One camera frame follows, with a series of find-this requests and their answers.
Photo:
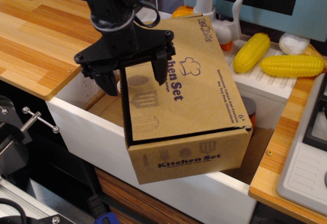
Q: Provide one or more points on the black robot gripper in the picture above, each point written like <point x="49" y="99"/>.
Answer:
<point x="126" y="45"/>

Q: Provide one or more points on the brown cardboard kitchen set box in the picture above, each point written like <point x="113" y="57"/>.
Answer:
<point x="194" y="123"/>

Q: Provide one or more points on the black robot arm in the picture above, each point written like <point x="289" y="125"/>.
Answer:
<point x="117" y="12"/>

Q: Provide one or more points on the white sink basin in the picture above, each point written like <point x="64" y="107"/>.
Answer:
<point x="92" y="126"/>

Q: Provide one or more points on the orange toy pepper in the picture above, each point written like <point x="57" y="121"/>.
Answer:
<point x="182" y="11"/>

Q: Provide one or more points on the orange toy piece by faucet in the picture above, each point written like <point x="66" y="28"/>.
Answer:
<point x="227" y="46"/>

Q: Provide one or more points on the orange can with dark lid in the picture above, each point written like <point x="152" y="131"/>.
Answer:
<point x="250" y="106"/>

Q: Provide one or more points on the yellow toy corn upper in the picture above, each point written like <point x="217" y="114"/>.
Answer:
<point x="251" y="52"/>

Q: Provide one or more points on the yellow toy corn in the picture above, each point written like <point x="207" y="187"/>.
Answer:
<point x="292" y="65"/>
<point x="251" y="52"/>

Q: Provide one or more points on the yellow toy corn lower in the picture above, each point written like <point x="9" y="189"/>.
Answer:
<point x="292" y="65"/>

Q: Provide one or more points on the white toy garlic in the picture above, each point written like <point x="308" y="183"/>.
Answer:
<point x="291" y="44"/>

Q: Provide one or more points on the yellow toy piece behind garlic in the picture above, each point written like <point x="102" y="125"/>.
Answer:
<point x="311" y="51"/>

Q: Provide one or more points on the grey toy stove top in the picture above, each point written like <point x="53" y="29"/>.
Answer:
<point x="303" y="179"/>

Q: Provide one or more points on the metal clamp with handle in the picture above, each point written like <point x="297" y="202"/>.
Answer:
<point x="15" y="136"/>

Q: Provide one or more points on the blue clamp handle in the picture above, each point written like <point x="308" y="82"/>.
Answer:
<point x="108" y="218"/>

